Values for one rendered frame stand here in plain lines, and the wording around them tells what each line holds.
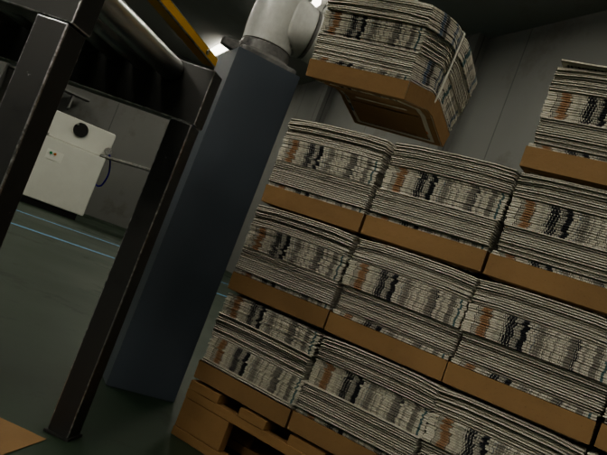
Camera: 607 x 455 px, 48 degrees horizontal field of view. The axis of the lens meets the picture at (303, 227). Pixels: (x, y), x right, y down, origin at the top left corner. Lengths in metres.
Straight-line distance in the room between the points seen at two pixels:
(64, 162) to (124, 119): 3.17
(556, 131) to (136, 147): 10.66
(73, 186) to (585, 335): 7.91
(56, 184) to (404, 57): 7.45
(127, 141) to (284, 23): 9.87
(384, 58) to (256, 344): 0.74
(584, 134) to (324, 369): 0.72
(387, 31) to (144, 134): 10.31
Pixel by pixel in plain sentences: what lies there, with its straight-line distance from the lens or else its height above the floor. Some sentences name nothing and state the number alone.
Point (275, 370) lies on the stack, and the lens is 1.57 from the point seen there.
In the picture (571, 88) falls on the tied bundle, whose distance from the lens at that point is 1.48.
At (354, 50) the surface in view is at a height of 1.02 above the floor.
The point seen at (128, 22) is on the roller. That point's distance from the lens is 1.22.
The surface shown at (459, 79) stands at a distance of 1.86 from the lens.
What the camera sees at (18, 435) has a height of 0.00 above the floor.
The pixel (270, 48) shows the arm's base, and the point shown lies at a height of 1.04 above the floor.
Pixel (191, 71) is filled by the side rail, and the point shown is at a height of 0.78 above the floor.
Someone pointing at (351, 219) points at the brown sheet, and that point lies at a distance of 1.53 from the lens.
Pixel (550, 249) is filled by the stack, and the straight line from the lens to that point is 1.38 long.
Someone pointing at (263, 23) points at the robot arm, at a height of 1.10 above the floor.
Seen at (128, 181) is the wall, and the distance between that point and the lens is 11.81.
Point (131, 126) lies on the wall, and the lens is 11.82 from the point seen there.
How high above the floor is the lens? 0.49
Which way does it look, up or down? 3 degrees up
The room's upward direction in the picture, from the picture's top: 21 degrees clockwise
